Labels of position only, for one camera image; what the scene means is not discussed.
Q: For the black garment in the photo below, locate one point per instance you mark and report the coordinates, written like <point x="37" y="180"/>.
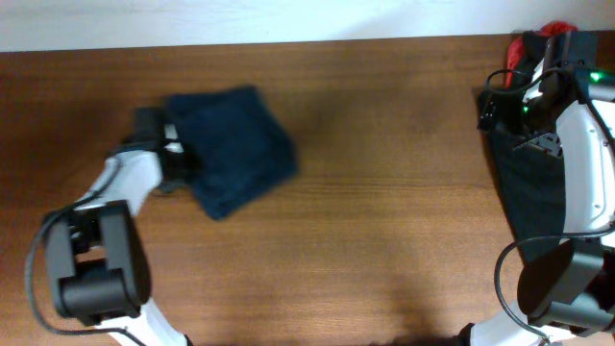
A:
<point x="534" y="45"/>

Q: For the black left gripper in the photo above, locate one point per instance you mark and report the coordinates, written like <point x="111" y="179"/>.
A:
<point x="199" y="165"/>

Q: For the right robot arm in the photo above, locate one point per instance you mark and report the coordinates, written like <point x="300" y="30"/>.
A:
<point x="569" y="292"/>

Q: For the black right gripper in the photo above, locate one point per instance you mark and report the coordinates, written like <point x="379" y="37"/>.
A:
<point x="505" y="121"/>

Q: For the red garment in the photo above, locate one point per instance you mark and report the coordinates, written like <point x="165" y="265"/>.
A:
<point x="515" y="50"/>

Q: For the dark navy garment pile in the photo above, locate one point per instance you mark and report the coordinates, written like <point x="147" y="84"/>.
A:
<point x="530" y="185"/>

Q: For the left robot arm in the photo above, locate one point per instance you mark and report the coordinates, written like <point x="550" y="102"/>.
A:
<point x="96" y="267"/>

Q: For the navy blue shorts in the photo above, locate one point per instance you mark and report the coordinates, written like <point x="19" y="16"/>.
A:
<point x="242" y="151"/>

